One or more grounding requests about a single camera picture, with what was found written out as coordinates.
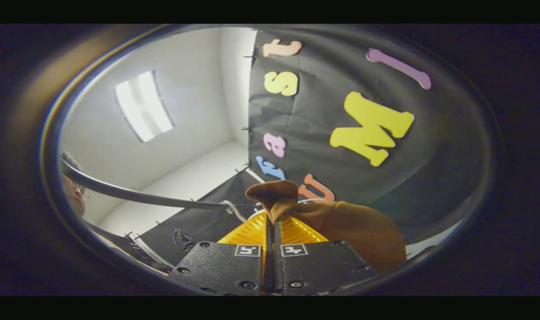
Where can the black garment rack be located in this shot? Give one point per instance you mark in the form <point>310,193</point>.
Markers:
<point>141,195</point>

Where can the row of backdrop clips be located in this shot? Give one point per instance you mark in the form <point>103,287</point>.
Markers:
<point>248,129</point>

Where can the person's head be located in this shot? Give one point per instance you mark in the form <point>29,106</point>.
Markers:
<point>72,195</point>

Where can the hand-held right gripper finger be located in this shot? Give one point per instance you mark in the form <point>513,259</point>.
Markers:
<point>268,258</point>
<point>277,258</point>

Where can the large ceiling light panel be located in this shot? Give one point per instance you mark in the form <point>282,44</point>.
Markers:
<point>143,106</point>

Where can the black backdrop cloth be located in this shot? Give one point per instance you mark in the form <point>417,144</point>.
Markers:
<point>319,89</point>

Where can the brown jacket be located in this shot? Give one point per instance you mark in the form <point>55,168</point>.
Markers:
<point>363,231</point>

